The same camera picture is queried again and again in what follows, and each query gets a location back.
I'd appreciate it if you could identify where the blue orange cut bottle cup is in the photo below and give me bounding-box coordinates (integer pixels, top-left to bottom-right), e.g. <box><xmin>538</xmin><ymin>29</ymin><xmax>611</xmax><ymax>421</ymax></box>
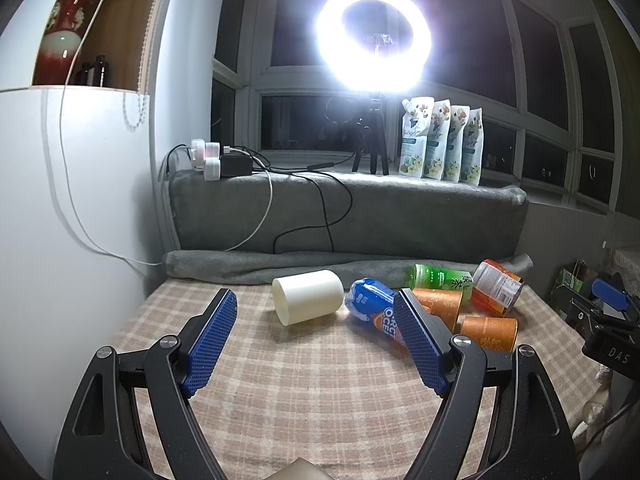
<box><xmin>344</xmin><ymin>278</ymin><xmax>406</xmax><ymax>347</ymax></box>

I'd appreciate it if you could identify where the orange paper cup front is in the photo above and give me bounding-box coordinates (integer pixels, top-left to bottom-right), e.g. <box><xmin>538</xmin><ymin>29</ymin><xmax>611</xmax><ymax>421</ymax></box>
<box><xmin>460</xmin><ymin>315</ymin><xmax>518</xmax><ymax>352</ymax></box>

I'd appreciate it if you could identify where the orange paper cup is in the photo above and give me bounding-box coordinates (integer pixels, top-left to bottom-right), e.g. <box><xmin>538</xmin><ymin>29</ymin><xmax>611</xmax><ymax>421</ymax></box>
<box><xmin>412</xmin><ymin>288</ymin><xmax>463</xmax><ymax>332</ymax></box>
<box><xmin>460</xmin><ymin>315</ymin><xmax>518</xmax><ymax>352</ymax></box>

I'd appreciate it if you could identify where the orange paper cup rear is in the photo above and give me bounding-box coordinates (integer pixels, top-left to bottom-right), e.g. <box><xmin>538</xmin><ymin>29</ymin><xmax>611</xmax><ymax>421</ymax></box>
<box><xmin>412</xmin><ymin>288</ymin><xmax>463</xmax><ymax>332</ymax></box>

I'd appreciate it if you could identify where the white cylindrical cup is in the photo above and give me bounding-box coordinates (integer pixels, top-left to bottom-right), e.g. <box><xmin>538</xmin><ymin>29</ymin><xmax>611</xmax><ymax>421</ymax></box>
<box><xmin>271</xmin><ymin>270</ymin><xmax>344</xmax><ymax>326</ymax></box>

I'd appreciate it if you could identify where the white gloved right hand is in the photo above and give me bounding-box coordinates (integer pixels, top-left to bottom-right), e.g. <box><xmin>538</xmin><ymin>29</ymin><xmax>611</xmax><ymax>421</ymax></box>
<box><xmin>572</xmin><ymin>365</ymin><xmax>613</xmax><ymax>452</ymax></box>

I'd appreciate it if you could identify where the white lace cloth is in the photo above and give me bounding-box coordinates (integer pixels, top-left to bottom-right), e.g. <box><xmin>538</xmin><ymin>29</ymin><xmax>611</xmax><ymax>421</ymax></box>
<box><xmin>602</xmin><ymin>245</ymin><xmax>640</xmax><ymax>282</ymax></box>

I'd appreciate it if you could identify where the green paper bag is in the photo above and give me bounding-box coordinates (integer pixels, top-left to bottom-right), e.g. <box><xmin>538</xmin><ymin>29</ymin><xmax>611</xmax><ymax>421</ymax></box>
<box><xmin>548</xmin><ymin>259</ymin><xmax>598</xmax><ymax>313</ymax></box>

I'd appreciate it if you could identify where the green tea bottle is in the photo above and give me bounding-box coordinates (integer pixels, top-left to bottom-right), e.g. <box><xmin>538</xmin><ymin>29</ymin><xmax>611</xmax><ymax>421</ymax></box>
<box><xmin>408</xmin><ymin>264</ymin><xmax>473</xmax><ymax>304</ymax></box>

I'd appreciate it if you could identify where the grey sofa backrest cushion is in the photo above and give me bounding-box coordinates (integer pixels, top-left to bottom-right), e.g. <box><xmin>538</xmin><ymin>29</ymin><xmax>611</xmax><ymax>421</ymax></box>
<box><xmin>168</xmin><ymin>170</ymin><xmax>528</xmax><ymax>263</ymax></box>

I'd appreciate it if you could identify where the refill pouch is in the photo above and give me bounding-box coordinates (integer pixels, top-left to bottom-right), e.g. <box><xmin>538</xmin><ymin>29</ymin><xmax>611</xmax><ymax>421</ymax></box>
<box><xmin>442</xmin><ymin>105</ymin><xmax>471</xmax><ymax>182</ymax></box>
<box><xmin>459</xmin><ymin>108</ymin><xmax>484</xmax><ymax>185</ymax></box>
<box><xmin>423</xmin><ymin>100</ymin><xmax>451</xmax><ymax>180</ymax></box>
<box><xmin>399</xmin><ymin>96</ymin><xmax>435</xmax><ymax>179</ymax></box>

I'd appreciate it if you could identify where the black power adapter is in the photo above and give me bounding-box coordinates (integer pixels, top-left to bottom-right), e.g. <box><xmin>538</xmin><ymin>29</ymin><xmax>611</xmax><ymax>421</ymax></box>
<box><xmin>220</xmin><ymin>152</ymin><xmax>254</xmax><ymax>179</ymax></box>

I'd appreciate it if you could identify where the white power strip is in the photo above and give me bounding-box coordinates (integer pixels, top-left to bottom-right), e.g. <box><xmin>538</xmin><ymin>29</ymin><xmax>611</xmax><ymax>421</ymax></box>
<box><xmin>190</xmin><ymin>139</ymin><xmax>221</xmax><ymax>182</ymax></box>

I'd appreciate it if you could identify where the black tripod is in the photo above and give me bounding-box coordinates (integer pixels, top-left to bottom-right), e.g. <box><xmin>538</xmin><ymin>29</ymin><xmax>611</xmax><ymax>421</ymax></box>
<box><xmin>352</xmin><ymin>94</ymin><xmax>390</xmax><ymax>176</ymax></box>

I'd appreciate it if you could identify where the dark small bottle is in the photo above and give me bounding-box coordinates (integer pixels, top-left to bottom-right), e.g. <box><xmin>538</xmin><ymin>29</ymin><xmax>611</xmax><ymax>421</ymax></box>
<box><xmin>74</xmin><ymin>55</ymin><xmax>110</xmax><ymax>88</ymax></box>

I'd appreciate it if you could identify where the red white ceramic vase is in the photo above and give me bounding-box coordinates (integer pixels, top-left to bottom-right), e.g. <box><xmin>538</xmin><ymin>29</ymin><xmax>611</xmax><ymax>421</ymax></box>
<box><xmin>34</xmin><ymin>0</ymin><xmax>94</xmax><ymax>86</ymax></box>

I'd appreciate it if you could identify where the black cable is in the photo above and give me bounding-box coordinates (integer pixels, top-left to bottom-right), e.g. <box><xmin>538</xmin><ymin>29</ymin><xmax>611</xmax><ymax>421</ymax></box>
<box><xmin>158</xmin><ymin>143</ymin><xmax>357</xmax><ymax>255</ymax></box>

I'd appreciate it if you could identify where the bright ring light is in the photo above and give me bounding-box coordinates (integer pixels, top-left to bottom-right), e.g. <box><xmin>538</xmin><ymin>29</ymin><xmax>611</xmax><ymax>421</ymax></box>
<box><xmin>314</xmin><ymin>0</ymin><xmax>432</xmax><ymax>94</ymax></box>

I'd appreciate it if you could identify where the white bead curtain cord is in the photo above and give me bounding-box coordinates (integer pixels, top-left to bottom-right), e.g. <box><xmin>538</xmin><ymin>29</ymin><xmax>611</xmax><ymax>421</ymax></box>
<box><xmin>121</xmin><ymin>0</ymin><xmax>166</xmax><ymax>132</ymax></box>

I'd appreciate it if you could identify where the window frame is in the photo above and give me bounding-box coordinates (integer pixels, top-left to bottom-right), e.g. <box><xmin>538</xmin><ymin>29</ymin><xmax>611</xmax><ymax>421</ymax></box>
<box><xmin>212</xmin><ymin>0</ymin><xmax>624</xmax><ymax>211</ymax></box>

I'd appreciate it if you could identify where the white charging cable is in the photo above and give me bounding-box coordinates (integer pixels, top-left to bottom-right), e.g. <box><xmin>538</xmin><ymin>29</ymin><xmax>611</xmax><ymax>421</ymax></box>
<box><xmin>58</xmin><ymin>0</ymin><xmax>276</xmax><ymax>267</ymax></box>

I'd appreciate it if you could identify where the wooden wall shelf niche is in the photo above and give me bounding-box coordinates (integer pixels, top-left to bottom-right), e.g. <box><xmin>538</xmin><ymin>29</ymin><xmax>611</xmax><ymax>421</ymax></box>
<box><xmin>63</xmin><ymin>0</ymin><xmax>160</xmax><ymax>93</ymax></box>

